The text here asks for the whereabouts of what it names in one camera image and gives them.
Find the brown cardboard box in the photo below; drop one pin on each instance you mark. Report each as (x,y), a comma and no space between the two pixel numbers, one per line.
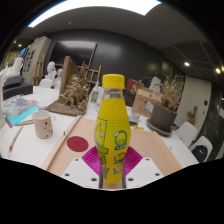
(144,101)

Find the white plaster bust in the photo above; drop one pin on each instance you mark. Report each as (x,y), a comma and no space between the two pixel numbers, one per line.
(50,70)
(59,75)

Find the thin wooden stick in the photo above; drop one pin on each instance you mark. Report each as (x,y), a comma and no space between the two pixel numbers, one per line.
(15,141)

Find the clear green-labelled spray bottle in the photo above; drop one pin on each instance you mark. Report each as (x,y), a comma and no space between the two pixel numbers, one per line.
(95,95)

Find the wooden easel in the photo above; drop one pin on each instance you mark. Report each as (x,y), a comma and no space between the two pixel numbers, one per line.
(39,70)
(93,75)

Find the black wall screen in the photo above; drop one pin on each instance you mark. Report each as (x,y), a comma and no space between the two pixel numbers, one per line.
(71,52)

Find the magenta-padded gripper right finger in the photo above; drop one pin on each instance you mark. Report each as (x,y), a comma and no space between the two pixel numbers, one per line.
(143,170)

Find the cream speckled mug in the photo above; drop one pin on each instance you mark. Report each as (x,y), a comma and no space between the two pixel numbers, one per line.
(42,125)

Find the stacked black boxes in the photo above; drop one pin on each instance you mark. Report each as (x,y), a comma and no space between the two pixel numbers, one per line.
(16,87)

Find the yellow drink bottle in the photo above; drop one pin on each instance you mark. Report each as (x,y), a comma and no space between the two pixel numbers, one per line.
(111,133)

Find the white ceiling light panel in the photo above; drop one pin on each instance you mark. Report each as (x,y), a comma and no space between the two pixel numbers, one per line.
(100,6)

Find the grey pot with dried plant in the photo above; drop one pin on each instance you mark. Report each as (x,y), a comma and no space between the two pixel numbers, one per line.
(163,116)

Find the small white cup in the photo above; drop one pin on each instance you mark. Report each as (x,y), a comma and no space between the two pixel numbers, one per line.
(134,116)

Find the red box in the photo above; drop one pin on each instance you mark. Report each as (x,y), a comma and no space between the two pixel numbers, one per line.
(132,85)

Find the brown wooden relief sculpture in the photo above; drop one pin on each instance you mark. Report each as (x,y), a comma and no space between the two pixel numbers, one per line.
(75,93)

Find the small yellow tag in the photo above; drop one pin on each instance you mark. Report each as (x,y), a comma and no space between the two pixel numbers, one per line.
(138,128)

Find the flat round red coaster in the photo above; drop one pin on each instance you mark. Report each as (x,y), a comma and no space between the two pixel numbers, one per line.
(77,143)

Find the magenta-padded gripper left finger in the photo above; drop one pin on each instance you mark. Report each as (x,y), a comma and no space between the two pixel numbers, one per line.
(80,170)

